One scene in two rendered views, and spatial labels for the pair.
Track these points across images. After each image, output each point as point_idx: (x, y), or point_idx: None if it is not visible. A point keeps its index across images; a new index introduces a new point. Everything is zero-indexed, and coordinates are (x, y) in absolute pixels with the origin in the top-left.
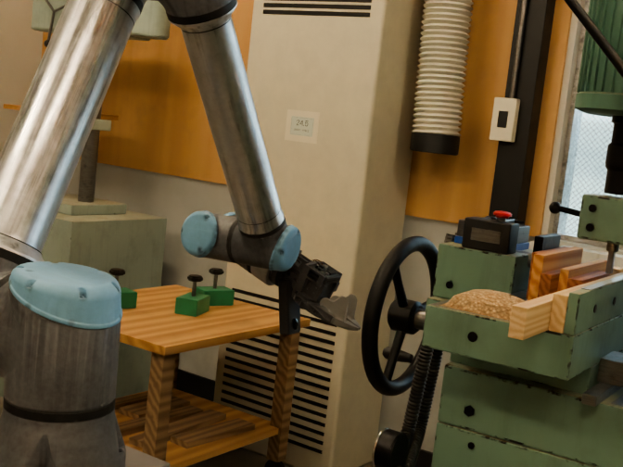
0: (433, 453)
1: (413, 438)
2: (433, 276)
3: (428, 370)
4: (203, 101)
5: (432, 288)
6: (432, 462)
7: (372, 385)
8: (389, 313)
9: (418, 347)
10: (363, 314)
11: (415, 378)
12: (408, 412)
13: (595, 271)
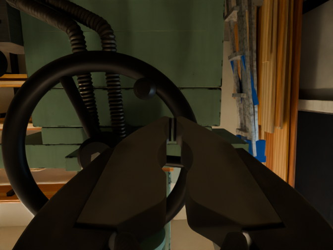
0: (26, 65)
1: (82, 24)
2: (170, 194)
3: (107, 95)
4: None
5: (179, 179)
6: (25, 59)
7: (33, 73)
8: (78, 160)
9: (169, 101)
10: (5, 167)
11: (79, 91)
12: (73, 52)
13: None
